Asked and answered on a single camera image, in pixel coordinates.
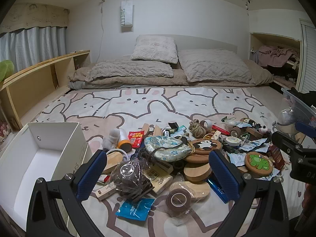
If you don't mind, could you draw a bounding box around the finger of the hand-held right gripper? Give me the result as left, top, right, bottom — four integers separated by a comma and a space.
296, 120, 316, 136
271, 131, 307, 159

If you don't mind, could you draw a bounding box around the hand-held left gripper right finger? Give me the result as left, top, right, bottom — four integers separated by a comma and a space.
209, 149, 289, 237

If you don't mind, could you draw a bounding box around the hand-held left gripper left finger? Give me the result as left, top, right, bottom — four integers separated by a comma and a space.
26, 149, 108, 237

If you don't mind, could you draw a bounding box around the clear plastic container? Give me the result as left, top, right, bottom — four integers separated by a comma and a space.
276, 87, 316, 141

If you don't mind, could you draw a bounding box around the clear bag with brown item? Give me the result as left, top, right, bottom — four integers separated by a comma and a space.
110, 160, 155, 199

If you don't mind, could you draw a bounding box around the white cardboard shoe box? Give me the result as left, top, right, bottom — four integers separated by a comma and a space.
0, 121, 93, 230

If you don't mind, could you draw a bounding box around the blue foil packet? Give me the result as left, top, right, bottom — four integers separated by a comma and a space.
116, 198, 155, 221

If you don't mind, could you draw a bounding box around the red box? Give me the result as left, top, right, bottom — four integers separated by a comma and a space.
268, 144, 285, 171

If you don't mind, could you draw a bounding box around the flat blue box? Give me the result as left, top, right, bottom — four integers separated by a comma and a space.
206, 178, 229, 204

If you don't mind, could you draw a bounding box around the white blue sachet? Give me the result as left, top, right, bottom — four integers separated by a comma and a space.
227, 152, 247, 167

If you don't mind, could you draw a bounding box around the small cream box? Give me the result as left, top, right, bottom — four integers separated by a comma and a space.
95, 184, 116, 200

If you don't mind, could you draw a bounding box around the oval wooden block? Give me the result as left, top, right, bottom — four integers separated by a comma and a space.
169, 181, 211, 201
102, 152, 124, 174

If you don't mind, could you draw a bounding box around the round wooden block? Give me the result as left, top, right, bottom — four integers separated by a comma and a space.
184, 162, 213, 183

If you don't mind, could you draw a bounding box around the brown wooden block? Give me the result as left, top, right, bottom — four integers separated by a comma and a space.
247, 127, 263, 140

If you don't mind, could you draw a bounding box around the frog wooden coaster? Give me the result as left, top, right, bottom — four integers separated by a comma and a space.
244, 151, 274, 177

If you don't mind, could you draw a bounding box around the plain wooden coaster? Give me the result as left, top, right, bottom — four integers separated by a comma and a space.
184, 153, 210, 163

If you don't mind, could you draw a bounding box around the panda wooden coaster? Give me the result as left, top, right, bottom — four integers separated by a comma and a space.
189, 139, 222, 155

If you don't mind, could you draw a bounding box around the white tape roll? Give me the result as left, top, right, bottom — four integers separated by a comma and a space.
223, 136, 242, 147

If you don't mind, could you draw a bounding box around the white fluffy cotton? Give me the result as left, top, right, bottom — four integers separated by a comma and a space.
102, 128, 120, 150

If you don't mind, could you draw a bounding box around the orange capped bottle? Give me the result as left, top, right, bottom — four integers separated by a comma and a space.
117, 128, 132, 153

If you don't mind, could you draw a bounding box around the dark knitted cloth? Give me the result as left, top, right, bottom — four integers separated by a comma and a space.
131, 149, 151, 163

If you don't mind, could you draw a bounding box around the red snack packet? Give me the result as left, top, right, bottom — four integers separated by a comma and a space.
128, 131, 144, 149

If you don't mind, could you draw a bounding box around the yellow tissue pack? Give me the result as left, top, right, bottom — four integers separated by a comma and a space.
144, 166, 174, 194

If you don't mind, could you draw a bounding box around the floral fabric pouch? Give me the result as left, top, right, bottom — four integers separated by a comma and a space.
144, 136, 193, 162

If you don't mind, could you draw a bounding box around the white louvred door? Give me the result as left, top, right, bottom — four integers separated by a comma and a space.
297, 18, 316, 94

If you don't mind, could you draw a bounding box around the pile of clothes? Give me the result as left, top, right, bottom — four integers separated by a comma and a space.
254, 45, 300, 67

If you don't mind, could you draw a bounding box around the beige duvet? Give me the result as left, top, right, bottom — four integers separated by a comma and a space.
68, 59, 274, 90

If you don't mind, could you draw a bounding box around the grey quilted pillow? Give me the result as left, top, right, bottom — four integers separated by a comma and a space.
178, 49, 253, 84
85, 60, 174, 82

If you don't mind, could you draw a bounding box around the wooden shelf unit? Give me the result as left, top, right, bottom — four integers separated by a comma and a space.
0, 50, 91, 131

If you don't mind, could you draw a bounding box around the green plush toy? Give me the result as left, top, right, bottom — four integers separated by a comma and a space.
0, 60, 15, 83

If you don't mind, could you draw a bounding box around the grey fluffy pillow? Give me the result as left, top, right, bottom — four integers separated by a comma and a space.
131, 35, 179, 64

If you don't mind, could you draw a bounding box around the pale blue curtain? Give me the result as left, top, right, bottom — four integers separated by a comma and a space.
0, 26, 67, 73

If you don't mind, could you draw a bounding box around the hanging white paper bag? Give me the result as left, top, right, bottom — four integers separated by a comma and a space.
120, 0, 134, 33

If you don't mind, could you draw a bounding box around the beige printed valance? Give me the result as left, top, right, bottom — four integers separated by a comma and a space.
0, 2, 70, 34

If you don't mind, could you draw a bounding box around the rope knot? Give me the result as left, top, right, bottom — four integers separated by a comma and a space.
189, 119, 205, 139

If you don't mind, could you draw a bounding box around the wooden wall cubby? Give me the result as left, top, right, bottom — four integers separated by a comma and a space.
249, 32, 303, 89

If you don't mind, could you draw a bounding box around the white hanging cable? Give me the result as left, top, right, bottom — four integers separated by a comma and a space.
97, 0, 105, 62

